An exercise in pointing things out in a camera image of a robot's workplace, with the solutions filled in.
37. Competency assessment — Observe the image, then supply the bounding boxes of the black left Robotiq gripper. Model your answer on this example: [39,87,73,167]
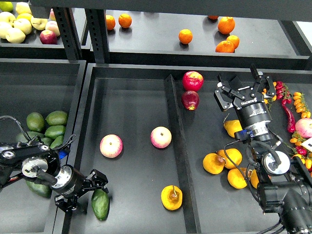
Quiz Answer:
[50,165,109,212]

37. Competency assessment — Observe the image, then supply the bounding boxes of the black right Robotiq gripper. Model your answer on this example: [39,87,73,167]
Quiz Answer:
[214,64,276,141]

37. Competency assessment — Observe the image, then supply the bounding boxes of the green avocado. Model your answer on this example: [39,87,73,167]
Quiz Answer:
[91,189,109,221]

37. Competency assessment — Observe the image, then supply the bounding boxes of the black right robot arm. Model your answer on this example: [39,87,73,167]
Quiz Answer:
[214,65,312,234]

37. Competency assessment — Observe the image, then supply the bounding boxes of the lone yellow pear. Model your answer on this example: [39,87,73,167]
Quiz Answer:
[223,115,243,138]

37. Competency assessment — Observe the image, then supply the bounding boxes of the lone avocado bottom left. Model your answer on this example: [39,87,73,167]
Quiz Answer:
[26,181,52,198]

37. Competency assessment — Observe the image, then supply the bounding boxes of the avocado pile middle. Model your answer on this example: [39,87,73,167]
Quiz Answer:
[44,125,66,139]

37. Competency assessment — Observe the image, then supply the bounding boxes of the avocado top right of pile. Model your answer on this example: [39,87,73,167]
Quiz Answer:
[45,111,68,126]

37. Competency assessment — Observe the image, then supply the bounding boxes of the avocado of pile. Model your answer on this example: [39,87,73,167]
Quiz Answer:
[45,111,68,126]
[26,112,45,132]

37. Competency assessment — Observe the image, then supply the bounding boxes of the avocado top left of pile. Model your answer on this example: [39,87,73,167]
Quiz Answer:
[26,112,45,132]

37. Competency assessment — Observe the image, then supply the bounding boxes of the orange cherry tomato vine left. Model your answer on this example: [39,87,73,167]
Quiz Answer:
[262,88,277,111]

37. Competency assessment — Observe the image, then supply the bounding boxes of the orange cherry tomato vine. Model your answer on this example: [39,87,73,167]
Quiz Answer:
[262,88,277,111]
[292,92,312,118]

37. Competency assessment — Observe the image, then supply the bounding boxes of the orange on shelf front right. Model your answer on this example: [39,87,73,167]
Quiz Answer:
[215,40,235,53]

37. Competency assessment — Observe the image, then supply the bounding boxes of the pink apple left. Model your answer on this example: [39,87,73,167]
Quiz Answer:
[99,134,123,158]

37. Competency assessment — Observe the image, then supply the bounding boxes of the pink apple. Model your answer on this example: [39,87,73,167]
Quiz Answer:
[150,126,172,149]
[99,134,123,158]

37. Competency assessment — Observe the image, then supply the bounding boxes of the bright red apple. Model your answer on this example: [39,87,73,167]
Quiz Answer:
[182,71,204,92]

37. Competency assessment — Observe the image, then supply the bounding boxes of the orange cherry tomato vine right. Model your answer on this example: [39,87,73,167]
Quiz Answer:
[292,92,312,118]

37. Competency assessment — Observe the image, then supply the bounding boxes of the red chili pepper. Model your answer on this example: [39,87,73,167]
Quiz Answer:
[281,99,295,133]

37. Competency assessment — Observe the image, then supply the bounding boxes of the dark red apple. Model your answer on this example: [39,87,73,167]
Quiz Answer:
[181,91,199,111]

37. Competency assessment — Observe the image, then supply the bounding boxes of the pink peach right edge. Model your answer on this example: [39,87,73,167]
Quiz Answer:
[295,118,312,138]

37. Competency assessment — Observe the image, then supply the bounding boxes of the large orange on shelf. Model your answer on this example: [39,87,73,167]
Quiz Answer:
[217,17,235,35]

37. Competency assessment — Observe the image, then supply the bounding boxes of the black middle tray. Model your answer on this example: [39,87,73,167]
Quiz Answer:
[52,62,312,234]

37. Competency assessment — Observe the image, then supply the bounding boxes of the black tray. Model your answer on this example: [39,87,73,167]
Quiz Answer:
[52,62,312,234]
[0,59,86,234]

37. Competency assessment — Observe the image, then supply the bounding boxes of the orange on shelf centre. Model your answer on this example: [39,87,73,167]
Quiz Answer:
[178,29,193,44]

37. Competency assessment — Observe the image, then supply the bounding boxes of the pink apple right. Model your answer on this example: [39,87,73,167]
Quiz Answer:
[150,126,172,149]

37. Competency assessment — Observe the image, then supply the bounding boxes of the black tray divider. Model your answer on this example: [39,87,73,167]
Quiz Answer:
[164,74,201,234]

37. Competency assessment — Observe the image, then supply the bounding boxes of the black left tray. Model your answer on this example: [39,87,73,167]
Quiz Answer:
[0,59,86,234]

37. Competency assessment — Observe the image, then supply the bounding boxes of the orange on shelf far left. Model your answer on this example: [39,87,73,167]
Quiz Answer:
[105,15,116,31]

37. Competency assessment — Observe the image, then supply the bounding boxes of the red apple on shelf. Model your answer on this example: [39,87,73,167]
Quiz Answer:
[39,30,58,44]

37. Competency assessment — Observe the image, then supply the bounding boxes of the yellow apple on shelf front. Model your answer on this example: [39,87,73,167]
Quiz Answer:
[5,28,26,43]

